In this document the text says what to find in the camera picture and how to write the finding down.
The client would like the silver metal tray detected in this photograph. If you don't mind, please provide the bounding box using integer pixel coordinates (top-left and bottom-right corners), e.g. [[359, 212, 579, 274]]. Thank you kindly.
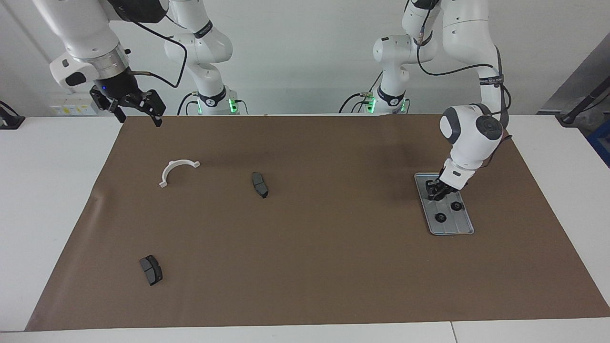
[[414, 172, 475, 236]]

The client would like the black table clamp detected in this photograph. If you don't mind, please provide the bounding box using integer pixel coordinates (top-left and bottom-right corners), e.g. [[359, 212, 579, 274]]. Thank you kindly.
[[0, 101, 25, 130]]

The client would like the long dark grey brake pad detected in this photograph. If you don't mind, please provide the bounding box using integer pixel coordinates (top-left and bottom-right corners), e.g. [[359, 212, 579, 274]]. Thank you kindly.
[[252, 171, 269, 199]]

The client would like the brown table mat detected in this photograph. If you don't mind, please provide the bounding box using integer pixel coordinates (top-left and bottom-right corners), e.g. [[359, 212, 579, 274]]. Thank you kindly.
[[25, 114, 610, 332]]

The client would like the black stand pole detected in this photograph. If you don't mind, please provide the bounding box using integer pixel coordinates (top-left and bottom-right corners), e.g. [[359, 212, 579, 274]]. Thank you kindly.
[[558, 76, 610, 127]]

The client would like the blue crate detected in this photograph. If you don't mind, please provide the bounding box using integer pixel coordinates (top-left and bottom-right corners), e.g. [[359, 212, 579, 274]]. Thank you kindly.
[[587, 119, 610, 167]]

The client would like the short dark grey brake pad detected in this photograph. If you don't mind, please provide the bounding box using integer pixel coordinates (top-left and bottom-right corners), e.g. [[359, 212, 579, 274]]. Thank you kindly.
[[139, 255, 163, 286]]

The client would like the black base power cable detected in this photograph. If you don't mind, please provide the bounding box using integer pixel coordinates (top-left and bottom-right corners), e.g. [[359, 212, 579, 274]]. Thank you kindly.
[[177, 92, 198, 116], [339, 92, 370, 114]]

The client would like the white wall socket box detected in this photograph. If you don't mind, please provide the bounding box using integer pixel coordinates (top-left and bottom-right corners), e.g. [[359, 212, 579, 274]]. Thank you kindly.
[[50, 93, 96, 116]]

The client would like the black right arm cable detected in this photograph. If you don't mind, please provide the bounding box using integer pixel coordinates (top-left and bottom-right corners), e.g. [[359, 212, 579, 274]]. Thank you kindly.
[[131, 19, 187, 89]]

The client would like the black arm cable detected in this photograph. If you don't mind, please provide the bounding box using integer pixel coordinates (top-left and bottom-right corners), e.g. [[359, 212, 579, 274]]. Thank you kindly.
[[131, 19, 187, 89], [416, 0, 513, 167]]

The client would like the white curved plastic bracket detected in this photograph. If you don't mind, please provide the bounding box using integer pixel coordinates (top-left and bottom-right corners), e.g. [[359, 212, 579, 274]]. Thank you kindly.
[[159, 160, 201, 188]]

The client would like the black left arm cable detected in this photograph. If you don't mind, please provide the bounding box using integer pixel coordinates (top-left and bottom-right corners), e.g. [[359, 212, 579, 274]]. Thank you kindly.
[[416, 0, 513, 167]]

